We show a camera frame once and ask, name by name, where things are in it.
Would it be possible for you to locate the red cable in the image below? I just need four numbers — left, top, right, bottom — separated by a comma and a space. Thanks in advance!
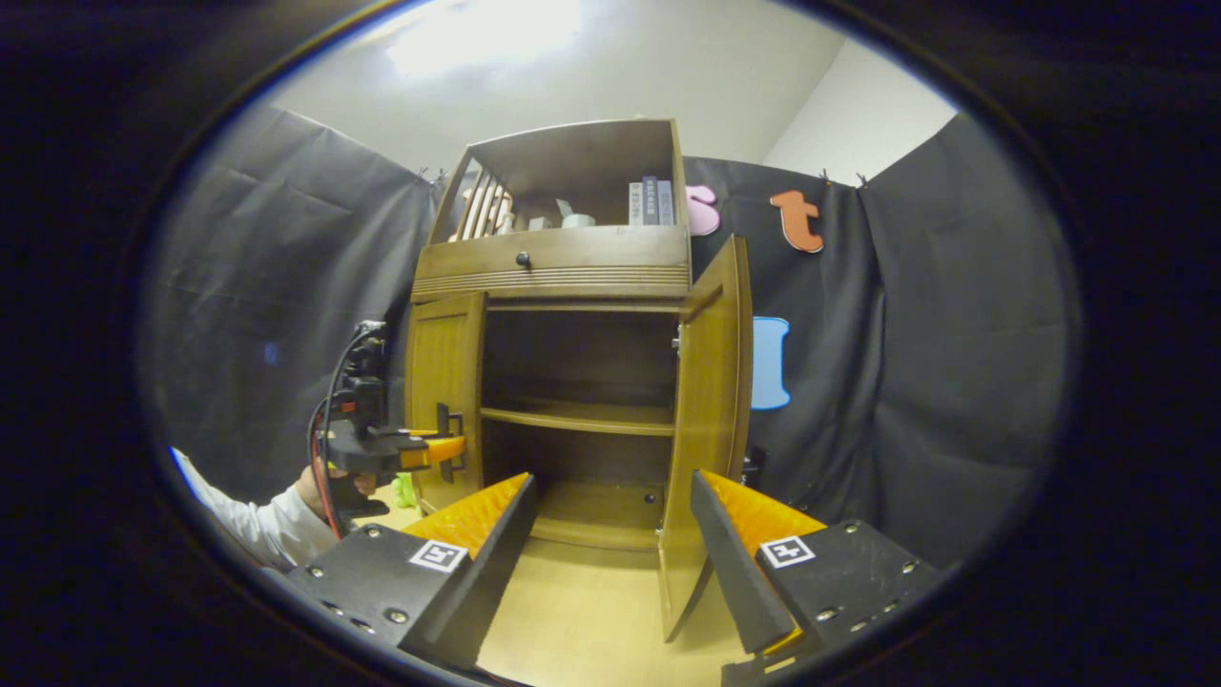
307, 399, 342, 540

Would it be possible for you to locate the ceiling light panel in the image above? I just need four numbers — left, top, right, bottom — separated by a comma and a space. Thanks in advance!
382, 0, 588, 82

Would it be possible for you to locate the black backdrop cloth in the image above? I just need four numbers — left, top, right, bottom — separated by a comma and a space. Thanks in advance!
138, 103, 1084, 573

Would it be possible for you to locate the wooden drawer with black knob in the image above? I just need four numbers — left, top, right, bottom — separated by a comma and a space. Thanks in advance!
412, 225, 691, 299

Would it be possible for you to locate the wooden double-door shoe cabinet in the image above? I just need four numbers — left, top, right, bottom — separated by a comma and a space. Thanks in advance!
408, 117, 693, 552

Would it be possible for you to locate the wooden shoe cabinet door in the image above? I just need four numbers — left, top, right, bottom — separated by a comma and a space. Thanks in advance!
405, 293, 488, 516
656, 234, 769, 642

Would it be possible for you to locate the wooden cabinet shelf board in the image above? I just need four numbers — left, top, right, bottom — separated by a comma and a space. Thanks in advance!
480, 401, 676, 438

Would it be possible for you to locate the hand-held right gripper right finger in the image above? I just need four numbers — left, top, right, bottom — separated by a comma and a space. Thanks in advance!
689, 468, 943, 659

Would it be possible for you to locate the black cable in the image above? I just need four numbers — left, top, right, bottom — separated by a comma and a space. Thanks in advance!
320, 324, 375, 459

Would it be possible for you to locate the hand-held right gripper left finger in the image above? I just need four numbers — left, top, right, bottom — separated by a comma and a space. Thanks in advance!
284, 472, 538, 674

